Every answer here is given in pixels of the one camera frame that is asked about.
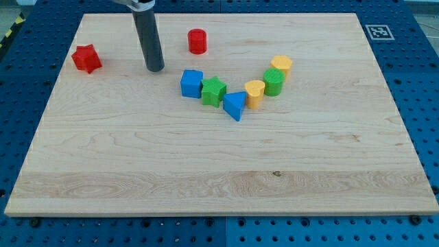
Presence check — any yellow heart block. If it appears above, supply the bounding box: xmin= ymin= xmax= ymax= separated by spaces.
xmin=244 ymin=80 xmax=265 ymax=109

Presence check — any blue triangle block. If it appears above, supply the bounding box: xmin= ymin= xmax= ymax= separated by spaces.
xmin=223 ymin=91 xmax=247 ymax=121

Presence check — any yellow hexagon block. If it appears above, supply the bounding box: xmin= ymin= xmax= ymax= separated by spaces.
xmin=270 ymin=55 xmax=293 ymax=80

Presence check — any red star block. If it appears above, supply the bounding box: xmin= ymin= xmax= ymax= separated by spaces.
xmin=71 ymin=44 xmax=102 ymax=73

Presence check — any green star block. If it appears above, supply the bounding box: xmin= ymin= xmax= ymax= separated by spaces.
xmin=201 ymin=76 xmax=227 ymax=108

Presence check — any white fiducial marker tag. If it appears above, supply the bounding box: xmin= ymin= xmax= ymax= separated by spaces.
xmin=365 ymin=24 xmax=394 ymax=40

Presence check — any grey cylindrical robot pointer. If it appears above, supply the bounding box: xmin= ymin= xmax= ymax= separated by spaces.
xmin=132 ymin=9 xmax=165 ymax=72

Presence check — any yellow black hazard tape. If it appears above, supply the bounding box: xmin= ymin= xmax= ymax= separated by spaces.
xmin=1 ymin=12 xmax=26 ymax=50

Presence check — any green cylinder block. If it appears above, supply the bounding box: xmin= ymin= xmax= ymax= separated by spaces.
xmin=263 ymin=68 xmax=285 ymax=97

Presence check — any wooden board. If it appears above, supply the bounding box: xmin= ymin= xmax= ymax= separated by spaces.
xmin=5 ymin=13 xmax=438 ymax=217

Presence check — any blue cube block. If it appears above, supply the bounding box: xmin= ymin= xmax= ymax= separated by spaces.
xmin=180 ymin=69 xmax=204 ymax=98

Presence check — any red cylinder block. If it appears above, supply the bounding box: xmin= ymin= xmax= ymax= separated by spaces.
xmin=187 ymin=28 xmax=207 ymax=55

